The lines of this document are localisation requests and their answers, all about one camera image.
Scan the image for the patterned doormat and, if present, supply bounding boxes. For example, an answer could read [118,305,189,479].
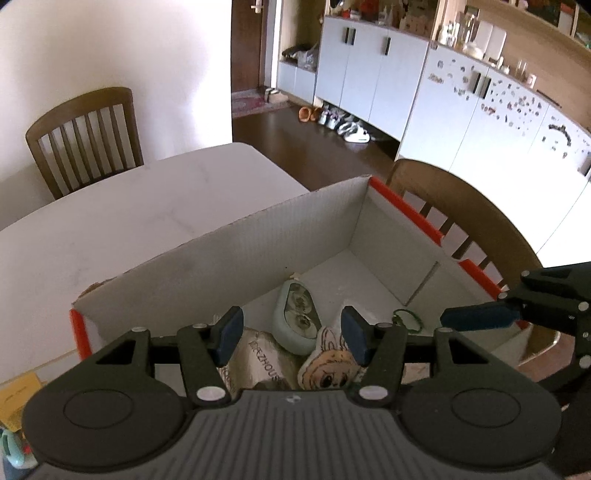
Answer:
[231,90,294,119]

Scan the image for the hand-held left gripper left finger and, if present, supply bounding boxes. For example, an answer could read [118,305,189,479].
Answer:
[92,305,245,409]

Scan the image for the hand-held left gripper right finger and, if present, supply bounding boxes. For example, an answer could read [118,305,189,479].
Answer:
[341,305,499,409]

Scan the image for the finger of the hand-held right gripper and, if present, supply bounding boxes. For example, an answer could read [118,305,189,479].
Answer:
[519,261,591,301]
[440,291,591,337]

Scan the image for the yellow box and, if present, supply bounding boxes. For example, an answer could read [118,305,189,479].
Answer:
[0,373,40,431]

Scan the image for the plush cartoon face keychain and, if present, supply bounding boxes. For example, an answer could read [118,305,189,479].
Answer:
[298,327,366,393]

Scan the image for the green cord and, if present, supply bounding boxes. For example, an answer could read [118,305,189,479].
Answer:
[392,309,424,334]

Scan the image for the white wall cabinet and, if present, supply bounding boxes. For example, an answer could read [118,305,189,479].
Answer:
[276,14,433,158]

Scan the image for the teal ring toy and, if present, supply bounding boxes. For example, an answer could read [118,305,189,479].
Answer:
[0,429,34,470]

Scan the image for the red cardboard box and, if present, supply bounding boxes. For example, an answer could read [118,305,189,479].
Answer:
[69,174,532,370]

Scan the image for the wooden chair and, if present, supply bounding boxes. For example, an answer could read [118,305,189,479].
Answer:
[385,159,561,365]
[25,87,145,200]

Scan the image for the beige printed pouch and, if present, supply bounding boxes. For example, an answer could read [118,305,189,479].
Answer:
[217,327,302,394]

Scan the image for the row of shoes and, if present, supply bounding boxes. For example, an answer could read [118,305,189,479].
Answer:
[318,106,373,144]

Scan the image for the bags in cabinet niche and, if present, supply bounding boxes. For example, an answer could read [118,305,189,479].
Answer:
[281,44,320,71]

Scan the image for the white cabinet with stickers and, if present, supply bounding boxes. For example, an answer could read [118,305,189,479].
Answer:
[397,46,591,259]

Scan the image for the mint green case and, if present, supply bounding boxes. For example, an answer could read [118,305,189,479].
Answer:
[272,276,325,355]

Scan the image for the brown door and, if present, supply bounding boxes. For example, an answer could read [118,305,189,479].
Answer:
[231,0,267,93]

